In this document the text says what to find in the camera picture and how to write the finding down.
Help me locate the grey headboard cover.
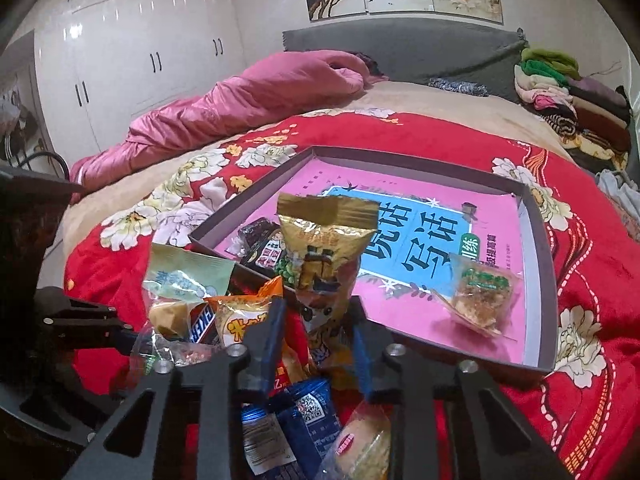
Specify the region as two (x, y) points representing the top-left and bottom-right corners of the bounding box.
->
(282, 17), (528, 101)

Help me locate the light crumpled cloth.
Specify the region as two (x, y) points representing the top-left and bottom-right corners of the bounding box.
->
(597, 169), (640, 241)

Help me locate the dark metal frame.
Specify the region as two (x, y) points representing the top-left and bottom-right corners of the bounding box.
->
(0, 110), (70, 181)

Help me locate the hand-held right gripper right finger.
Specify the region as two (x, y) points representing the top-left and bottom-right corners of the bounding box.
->
(347, 296), (573, 480)

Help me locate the orange snack packet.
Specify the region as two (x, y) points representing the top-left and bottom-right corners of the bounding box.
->
(205, 275), (311, 396)

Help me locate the clear bread roll packet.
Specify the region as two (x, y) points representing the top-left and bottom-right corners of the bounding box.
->
(315, 400), (393, 480)

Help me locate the stack of folded clothes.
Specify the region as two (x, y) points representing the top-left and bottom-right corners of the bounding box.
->
(515, 47), (633, 171)

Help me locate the pink and blue book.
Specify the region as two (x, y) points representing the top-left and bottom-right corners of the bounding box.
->
(215, 157), (526, 366)

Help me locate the blue cookie packet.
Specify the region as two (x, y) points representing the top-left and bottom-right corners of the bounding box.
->
(240, 377), (346, 480)

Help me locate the dark wooden cabinet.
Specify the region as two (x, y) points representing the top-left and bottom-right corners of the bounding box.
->
(0, 162), (86, 291)

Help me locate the red floral blanket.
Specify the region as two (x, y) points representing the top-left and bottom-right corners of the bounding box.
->
(62, 112), (640, 480)

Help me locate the grey shallow cardboard box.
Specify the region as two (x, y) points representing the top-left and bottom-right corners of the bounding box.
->
(189, 145), (558, 376)

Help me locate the dark brown candy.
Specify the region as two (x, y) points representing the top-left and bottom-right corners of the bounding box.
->
(237, 217), (278, 248)

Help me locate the brown chocolate bar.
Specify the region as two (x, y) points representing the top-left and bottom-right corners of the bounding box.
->
(187, 305), (226, 346)

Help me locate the dark purple cloth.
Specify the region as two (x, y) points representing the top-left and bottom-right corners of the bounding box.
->
(355, 52), (390, 85)

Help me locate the clear packet green label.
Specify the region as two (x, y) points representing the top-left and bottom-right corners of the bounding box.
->
(130, 327), (221, 396)

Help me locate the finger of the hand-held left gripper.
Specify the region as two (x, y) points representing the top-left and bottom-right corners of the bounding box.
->
(34, 286), (141, 357)

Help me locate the black and green pea packet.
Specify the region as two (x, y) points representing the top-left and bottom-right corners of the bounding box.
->
(242, 230), (301, 291)

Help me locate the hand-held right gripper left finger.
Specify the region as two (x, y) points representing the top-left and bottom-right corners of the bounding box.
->
(62, 296), (291, 480)

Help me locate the clear pastry packet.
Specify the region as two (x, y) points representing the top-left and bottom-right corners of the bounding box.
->
(432, 252), (526, 341)

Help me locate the white wardrobe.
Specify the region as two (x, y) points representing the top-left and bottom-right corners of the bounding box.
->
(10, 0), (251, 161)

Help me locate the dark patterned pillow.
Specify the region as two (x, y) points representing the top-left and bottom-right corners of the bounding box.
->
(429, 77), (490, 98)

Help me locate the gold snack packet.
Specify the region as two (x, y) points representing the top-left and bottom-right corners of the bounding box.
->
(276, 192), (380, 366)

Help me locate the pink quilt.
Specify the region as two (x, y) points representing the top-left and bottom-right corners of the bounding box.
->
(69, 50), (373, 196)

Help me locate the pale green candy packet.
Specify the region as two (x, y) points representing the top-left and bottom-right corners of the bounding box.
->
(142, 242), (236, 341)

